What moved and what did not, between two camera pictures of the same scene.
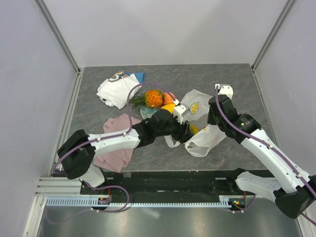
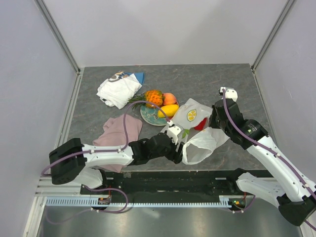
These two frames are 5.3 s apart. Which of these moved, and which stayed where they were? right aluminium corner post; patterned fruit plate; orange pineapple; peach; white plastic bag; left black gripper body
Moved: white plastic bag; left black gripper body
Stayed: patterned fruit plate; peach; orange pineapple; right aluminium corner post
